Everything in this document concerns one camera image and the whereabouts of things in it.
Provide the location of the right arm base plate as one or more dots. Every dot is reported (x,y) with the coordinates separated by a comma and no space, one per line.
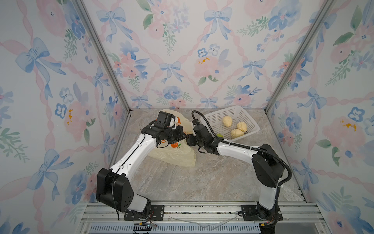
(259,213)

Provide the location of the white plastic basket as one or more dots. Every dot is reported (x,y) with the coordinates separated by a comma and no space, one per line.
(238,114)

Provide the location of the aluminium frame rail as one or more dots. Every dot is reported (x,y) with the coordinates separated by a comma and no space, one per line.
(214,217)

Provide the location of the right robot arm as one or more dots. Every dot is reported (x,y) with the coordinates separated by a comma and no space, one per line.
(267,165)

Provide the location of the left corner aluminium post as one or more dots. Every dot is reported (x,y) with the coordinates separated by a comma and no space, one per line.
(87,22)

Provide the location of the yellow plastic bag orange print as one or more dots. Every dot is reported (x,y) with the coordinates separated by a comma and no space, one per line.
(179,154)

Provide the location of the beige pear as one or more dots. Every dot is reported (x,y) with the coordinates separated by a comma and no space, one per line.
(242,126)
(227,121)
(236,133)

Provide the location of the corner aluminium post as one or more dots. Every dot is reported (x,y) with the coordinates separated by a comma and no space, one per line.
(87,22)
(321,15)

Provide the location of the right corner aluminium post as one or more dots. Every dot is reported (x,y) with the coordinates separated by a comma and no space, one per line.
(321,15)

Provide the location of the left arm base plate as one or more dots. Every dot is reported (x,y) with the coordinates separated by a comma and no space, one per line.
(151,212)

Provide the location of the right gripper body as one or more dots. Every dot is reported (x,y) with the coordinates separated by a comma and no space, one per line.
(192,140)

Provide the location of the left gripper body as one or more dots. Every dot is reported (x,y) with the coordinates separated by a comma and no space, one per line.
(177,133)

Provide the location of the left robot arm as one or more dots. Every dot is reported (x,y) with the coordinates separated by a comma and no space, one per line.
(114,185)

